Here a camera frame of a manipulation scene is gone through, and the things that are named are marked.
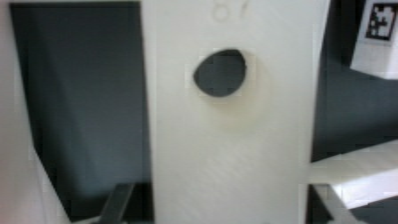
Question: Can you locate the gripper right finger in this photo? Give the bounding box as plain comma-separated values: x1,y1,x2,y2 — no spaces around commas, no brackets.
310,183,367,224

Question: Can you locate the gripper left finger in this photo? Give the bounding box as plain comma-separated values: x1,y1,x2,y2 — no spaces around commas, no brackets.
69,182,138,224

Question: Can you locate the white chair back frame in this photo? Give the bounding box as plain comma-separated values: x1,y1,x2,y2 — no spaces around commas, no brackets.
0,0,330,224

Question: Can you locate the white chair leg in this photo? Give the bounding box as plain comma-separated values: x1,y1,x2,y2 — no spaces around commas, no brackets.
350,0,398,80

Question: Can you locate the white chair seat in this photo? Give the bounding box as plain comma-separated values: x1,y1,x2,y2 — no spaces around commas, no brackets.
309,140,398,209

